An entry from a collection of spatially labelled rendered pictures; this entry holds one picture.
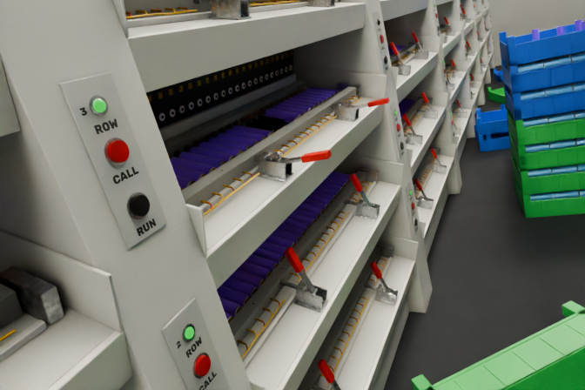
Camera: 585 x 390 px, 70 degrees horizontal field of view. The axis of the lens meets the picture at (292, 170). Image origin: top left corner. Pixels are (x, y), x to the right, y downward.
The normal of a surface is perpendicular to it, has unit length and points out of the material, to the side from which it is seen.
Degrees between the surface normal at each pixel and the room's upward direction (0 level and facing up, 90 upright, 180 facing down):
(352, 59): 90
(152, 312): 90
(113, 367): 107
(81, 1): 90
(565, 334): 0
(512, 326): 0
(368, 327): 17
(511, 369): 0
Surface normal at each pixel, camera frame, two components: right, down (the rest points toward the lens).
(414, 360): -0.25, -0.93
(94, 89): 0.86, -0.07
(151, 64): 0.90, 0.19
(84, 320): 0.01, -0.91
